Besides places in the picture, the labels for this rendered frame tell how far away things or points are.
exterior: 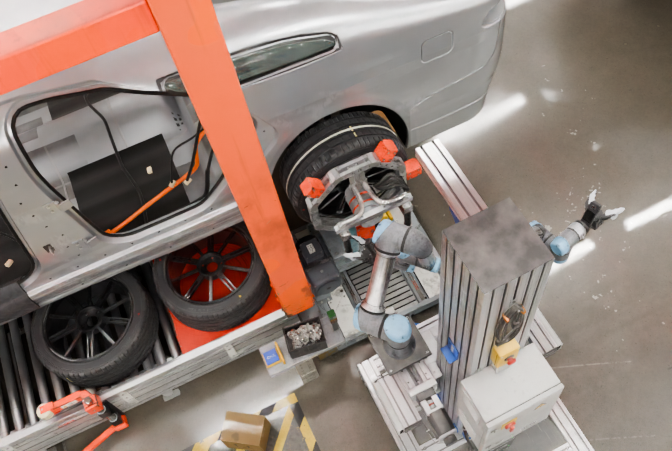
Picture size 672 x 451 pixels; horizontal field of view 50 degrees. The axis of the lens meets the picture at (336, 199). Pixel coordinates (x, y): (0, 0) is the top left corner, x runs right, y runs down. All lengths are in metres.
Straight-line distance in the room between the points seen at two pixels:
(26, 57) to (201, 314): 2.21
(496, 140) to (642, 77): 1.14
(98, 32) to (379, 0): 1.55
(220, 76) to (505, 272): 1.05
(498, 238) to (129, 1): 1.27
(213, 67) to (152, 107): 2.05
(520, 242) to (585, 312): 2.21
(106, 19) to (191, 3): 0.23
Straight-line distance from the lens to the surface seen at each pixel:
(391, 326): 3.19
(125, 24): 2.06
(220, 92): 2.29
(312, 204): 3.57
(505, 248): 2.26
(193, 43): 2.13
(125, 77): 3.06
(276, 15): 3.14
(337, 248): 4.29
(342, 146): 3.50
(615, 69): 5.47
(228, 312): 3.95
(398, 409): 3.40
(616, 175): 4.93
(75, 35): 2.05
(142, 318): 4.07
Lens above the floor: 4.03
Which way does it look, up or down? 59 degrees down
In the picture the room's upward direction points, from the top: 12 degrees counter-clockwise
